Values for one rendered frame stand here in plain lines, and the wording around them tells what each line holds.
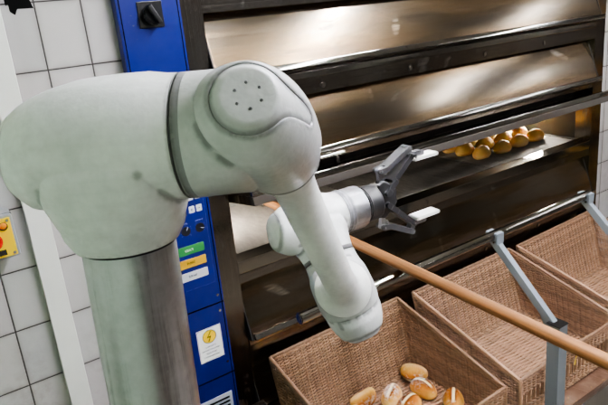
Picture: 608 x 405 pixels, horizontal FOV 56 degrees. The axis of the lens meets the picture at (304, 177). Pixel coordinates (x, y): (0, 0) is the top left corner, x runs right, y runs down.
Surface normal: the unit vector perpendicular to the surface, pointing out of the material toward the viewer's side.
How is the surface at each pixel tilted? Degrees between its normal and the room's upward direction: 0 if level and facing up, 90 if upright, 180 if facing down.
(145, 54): 90
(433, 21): 70
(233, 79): 63
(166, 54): 90
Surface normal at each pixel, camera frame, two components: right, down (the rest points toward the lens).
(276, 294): 0.48, -0.15
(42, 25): 0.55, 0.19
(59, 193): -0.16, 0.38
